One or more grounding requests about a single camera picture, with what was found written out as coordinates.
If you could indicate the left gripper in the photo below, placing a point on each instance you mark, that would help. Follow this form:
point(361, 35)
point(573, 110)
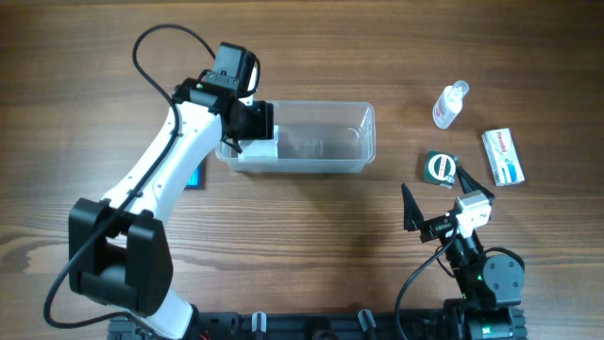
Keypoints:
point(262, 124)

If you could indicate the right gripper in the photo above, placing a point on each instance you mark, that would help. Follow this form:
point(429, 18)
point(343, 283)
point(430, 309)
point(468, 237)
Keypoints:
point(414, 219)

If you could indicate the white medicine box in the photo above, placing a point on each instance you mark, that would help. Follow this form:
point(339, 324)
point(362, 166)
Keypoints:
point(260, 150)

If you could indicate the blue medicine box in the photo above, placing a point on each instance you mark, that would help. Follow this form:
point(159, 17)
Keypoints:
point(197, 179)

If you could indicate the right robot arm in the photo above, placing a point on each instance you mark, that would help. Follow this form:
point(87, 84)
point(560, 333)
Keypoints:
point(490, 279)

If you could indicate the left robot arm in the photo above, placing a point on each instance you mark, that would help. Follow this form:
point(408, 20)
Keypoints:
point(118, 250)

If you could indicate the clear plastic container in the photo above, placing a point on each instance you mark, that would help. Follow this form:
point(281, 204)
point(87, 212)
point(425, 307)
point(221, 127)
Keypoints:
point(315, 137)

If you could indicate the green round-label packet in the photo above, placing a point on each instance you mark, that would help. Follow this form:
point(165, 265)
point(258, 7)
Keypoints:
point(440, 169)

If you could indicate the white Panadol box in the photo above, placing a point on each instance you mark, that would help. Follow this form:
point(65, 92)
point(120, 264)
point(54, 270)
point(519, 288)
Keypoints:
point(502, 157)

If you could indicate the white dropper bottle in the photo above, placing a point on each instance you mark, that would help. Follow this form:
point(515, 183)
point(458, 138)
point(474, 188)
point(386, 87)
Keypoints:
point(449, 104)

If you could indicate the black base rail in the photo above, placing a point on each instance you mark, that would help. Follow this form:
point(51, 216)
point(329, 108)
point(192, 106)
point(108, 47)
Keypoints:
point(311, 326)

